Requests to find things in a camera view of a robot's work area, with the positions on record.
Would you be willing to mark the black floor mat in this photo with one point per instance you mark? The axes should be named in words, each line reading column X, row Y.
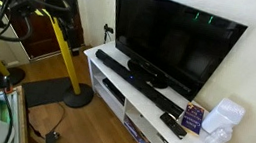
column 44, row 90

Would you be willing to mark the long black soundbar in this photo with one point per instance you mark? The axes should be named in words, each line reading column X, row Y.
column 118, row 68

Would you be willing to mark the wooden framed robot table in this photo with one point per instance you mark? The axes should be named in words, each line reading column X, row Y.
column 21, row 120

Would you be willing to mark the black media player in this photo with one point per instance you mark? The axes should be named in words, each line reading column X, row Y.
column 113, row 90

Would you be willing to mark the black flat screen television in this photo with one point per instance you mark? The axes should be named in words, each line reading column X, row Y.
column 172, row 40

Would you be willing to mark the stack of books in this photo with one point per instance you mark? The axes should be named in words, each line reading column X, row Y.
column 136, row 133

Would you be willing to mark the black remote control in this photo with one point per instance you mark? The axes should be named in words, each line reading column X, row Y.
column 173, row 125

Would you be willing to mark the blue paperback book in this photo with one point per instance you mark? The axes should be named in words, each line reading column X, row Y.
column 192, row 119

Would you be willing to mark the white ribbed container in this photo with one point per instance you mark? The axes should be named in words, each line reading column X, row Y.
column 224, row 115

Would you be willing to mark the clear plastic bottle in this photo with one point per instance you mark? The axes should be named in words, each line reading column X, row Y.
column 218, row 138

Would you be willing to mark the small black tripod camera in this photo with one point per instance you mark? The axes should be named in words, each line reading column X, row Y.
column 108, row 30

